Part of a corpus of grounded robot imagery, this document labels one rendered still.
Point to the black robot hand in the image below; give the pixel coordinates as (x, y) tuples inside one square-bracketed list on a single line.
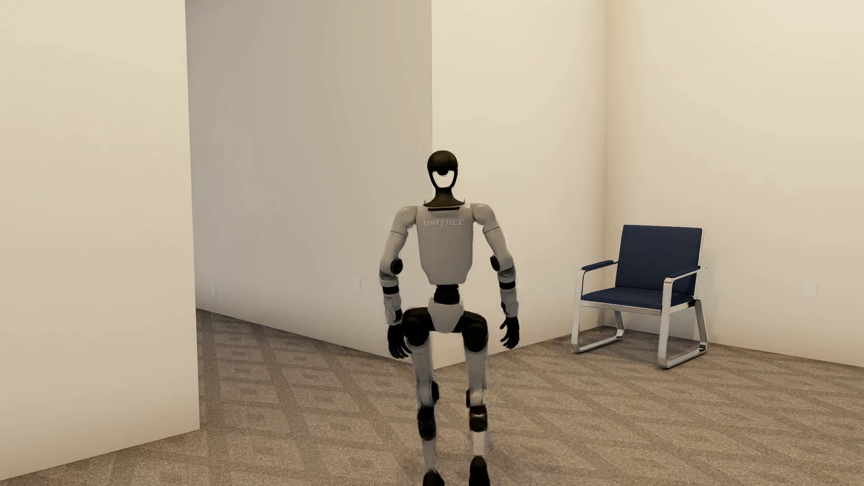
[(511, 331), (397, 341)]

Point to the white black robot right leg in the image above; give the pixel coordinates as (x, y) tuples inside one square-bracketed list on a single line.
[(424, 378)]

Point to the white black robot leg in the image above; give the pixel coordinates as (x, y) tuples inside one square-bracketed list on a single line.
[(424, 378), (476, 378)]

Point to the white black robot pelvis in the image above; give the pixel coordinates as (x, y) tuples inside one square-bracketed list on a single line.
[(446, 312)]

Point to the white black robot left leg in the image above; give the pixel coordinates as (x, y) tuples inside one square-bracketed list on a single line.
[(476, 378)]

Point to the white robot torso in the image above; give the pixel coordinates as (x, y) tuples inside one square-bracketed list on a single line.
[(444, 246)]

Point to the black robot head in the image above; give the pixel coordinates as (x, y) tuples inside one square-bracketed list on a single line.
[(442, 162)]

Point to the navy chair with chrome frame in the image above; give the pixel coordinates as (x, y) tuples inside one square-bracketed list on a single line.
[(651, 270)]

